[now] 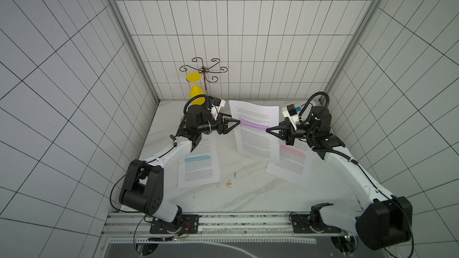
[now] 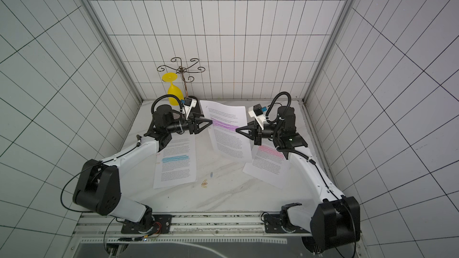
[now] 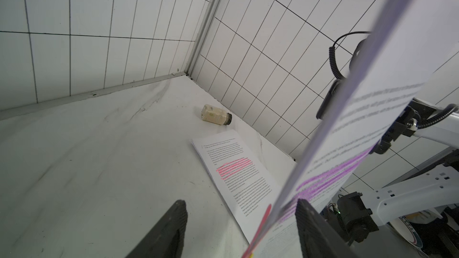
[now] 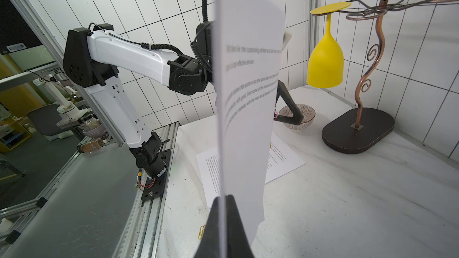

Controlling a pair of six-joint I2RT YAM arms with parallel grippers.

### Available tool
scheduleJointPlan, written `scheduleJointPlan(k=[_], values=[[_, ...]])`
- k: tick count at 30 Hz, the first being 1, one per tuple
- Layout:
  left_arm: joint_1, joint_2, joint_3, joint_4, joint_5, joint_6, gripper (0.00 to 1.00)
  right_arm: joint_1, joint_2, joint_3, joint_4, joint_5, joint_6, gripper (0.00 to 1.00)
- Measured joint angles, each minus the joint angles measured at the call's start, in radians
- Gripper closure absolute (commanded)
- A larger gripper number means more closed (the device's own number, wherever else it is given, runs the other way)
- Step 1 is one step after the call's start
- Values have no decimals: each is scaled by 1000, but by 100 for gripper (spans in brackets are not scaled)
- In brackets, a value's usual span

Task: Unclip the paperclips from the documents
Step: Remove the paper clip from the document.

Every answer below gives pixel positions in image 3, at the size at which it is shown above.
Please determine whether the purple highlighted paper document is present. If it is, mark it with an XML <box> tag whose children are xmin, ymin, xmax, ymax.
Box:
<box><xmin>245</xmin><ymin>0</ymin><xmax>459</xmax><ymax>258</ymax></box>

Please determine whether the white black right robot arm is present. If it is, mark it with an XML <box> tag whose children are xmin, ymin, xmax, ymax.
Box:
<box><xmin>326</xmin><ymin>99</ymin><xmax>459</xmax><ymax>243</ymax></box>

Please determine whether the pink highlighted paper document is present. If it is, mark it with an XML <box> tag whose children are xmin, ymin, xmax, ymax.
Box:
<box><xmin>192</xmin><ymin>130</ymin><xmax>280</xmax><ymax>241</ymax></box>

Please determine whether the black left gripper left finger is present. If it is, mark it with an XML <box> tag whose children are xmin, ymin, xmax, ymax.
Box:
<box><xmin>126</xmin><ymin>200</ymin><xmax>188</xmax><ymax>258</ymax></box>

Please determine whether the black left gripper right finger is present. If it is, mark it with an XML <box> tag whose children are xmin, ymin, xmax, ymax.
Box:
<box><xmin>295</xmin><ymin>199</ymin><xmax>357</xmax><ymax>258</ymax></box>

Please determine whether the small beige spice jar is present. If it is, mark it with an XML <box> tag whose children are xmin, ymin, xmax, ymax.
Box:
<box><xmin>202</xmin><ymin>104</ymin><xmax>233</xmax><ymax>125</ymax></box>

